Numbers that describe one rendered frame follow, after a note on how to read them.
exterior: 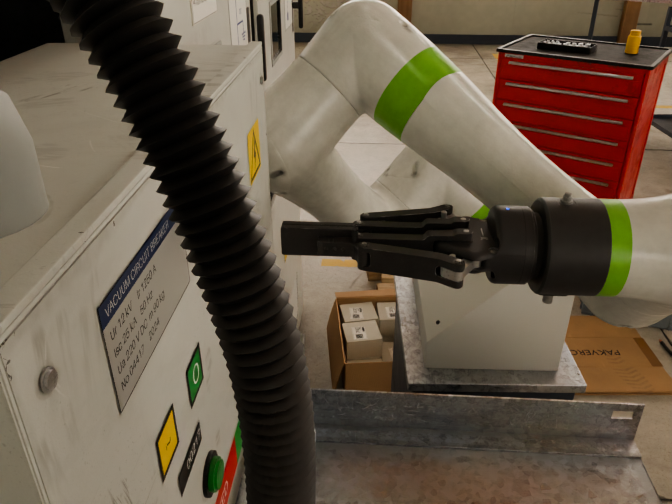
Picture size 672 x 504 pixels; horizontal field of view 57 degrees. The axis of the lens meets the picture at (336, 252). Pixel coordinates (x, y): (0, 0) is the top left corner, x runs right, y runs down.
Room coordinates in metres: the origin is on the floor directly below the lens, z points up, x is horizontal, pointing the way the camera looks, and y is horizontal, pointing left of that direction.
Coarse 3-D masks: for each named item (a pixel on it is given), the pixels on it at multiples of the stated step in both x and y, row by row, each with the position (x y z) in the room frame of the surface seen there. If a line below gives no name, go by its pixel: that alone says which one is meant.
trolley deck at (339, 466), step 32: (320, 448) 0.62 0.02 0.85; (352, 448) 0.62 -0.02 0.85; (384, 448) 0.62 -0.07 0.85; (416, 448) 0.62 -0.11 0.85; (320, 480) 0.57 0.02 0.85; (352, 480) 0.57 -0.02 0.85; (384, 480) 0.57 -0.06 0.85; (416, 480) 0.57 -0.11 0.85; (448, 480) 0.57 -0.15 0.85; (480, 480) 0.57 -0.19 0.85; (512, 480) 0.57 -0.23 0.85; (544, 480) 0.57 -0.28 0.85; (576, 480) 0.57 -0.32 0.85; (608, 480) 0.57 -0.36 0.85; (640, 480) 0.57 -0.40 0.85
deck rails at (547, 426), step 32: (320, 416) 0.67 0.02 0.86; (352, 416) 0.66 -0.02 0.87; (384, 416) 0.66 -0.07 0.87; (416, 416) 0.66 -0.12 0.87; (448, 416) 0.65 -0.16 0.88; (480, 416) 0.65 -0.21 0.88; (512, 416) 0.65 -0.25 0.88; (544, 416) 0.64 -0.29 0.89; (576, 416) 0.64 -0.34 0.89; (608, 416) 0.64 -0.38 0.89; (640, 416) 0.63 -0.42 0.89; (448, 448) 0.62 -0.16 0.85; (480, 448) 0.62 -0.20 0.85; (512, 448) 0.62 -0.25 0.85; (544, 448) 0.62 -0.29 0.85; (576, 448) 0.62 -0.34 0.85; (608, 448) 0.62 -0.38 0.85
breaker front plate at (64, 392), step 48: (240, 96) 0.52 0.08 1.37; (240, 144) 0.51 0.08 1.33; (144, 192) 0.29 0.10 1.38; (96, 240) 0.23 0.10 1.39; (144, 240) 0.28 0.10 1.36; (96, 288) 0.22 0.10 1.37; (192, 288) 0.34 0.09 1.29; (48, 336) 0.18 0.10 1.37; (96, 336) 0.21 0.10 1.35; (192, 336) 0.33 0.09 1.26; (48, 384) 0.17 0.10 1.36; (96, 384) 0.20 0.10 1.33; (144, 384) 0.25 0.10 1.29; (48, 432) 0.16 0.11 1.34; (96, 432) 0.19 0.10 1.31; (144, 432) 0.24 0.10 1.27; (192, 432) 0.30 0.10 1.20; (48, 480) 0.16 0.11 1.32; (96, 480) 0.19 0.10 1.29; (144, 480) 0.23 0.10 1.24; (192, 480) 0.29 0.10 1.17; (240, 480) 0.40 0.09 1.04
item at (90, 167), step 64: (0, 64) 0.55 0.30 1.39; (64, 64) 0.55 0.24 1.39; (192, 64) 0.55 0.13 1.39; (64, 128) 0.37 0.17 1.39; (128, 128) 0.37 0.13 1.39; (64, 192) 0.27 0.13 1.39; (128, 192) 0.27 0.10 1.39; (0, 256) 0.21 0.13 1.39; (64, 256) 0.20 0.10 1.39; (0, 320) 0.16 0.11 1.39; (0, 384) 0.15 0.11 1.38; (0, 448) 0.15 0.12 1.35
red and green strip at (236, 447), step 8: (240, 432) 0.42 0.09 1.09; (240, 440) 0.41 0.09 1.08; (232, 448) 0.39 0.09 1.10; (240, 448) 0.41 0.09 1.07; (232, 456) 0.38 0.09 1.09; (232, 464) 0.38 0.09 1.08; (224, 472) 0.36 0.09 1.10; (232, 472) 0.38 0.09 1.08; (224, 480) 0.35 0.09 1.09; (232, 480) 0.37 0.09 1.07; (224, 488) 0.35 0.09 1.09; (224, 496) 0.35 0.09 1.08
